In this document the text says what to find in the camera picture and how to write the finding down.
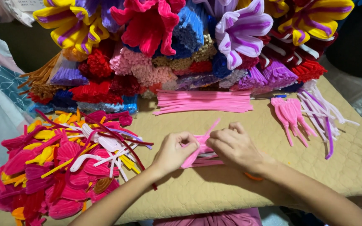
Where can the person's right hand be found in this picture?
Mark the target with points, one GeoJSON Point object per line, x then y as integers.
{"type": "Point", "coordinates": [240, 150]}

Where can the person's left hand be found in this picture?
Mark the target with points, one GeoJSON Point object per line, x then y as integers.
{"type": "Point", "coordinates": [171, 153]}

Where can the pink pipe cleaner petal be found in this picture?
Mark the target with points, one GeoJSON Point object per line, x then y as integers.
{"type": "Point", "coordinates": [292, 117]}
{"type": "Point", "coordinates": [302, 119]}
{"type": "Point", "coordinates": [281, 113]}
{"type": "Point", "coordinates": [200, 146]}

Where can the orange pipe cleaner piece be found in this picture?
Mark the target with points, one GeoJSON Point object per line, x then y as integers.
{"type": "Point", "coordinates": [253, 177]}

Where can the loose pink pipe cleaners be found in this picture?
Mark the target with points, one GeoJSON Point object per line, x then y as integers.
{"type": "Point", "coordinates": [211, 161]}

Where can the bundle of straight pink pipe cleaners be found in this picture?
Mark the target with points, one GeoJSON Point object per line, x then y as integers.
{"type": "Point", "coordinates": [203, 101]}

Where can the blue pen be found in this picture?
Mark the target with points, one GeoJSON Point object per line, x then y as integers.
{"type": "Point", "coordinates": [275, 96]}

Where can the person's pink clothing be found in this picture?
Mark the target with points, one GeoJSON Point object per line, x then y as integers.
{"type": "Point", "coordinates": [209, 218]}

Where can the heap of colourful pipe cleaner bundles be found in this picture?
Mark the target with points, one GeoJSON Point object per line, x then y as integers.
{"type": "Point", "coordinates": [130, 75]}

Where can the bunch of white purple pipe cleaners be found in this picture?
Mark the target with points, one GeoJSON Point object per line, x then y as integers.
{"type": "Point", "coordinates": [322, 116]}

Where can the beige quilted mat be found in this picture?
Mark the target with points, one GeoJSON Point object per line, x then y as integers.
{"type": "Point", "coordinates": [341, 163]}

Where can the pile of colourful pipe cleaner petals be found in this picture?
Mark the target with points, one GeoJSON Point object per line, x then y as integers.
{"type": "Point", "coordinates": [64, 166]}

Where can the red white pipe cleaner flower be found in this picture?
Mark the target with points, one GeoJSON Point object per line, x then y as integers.
{"type": "Point", "coordinates": [297, 50]}

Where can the white purple pipe cleaner flower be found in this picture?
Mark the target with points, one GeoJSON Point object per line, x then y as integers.
{"type": "Point", "coordinates": [240, 34]}

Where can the pink red pipe cleaner flower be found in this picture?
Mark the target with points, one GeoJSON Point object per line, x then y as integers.
{"type": "Point", "coordinates": [149, 26]}

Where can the yellow purple pipe cleaner flower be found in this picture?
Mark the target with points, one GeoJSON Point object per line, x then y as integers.
{"type": "Point", "coordinates": [71, 26]}
{"type": "Point", "coordinates": [313, 18]}

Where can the white plastic bag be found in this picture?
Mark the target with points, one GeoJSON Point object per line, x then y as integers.
{"type": "Point", "coordinates": [14, 9]}

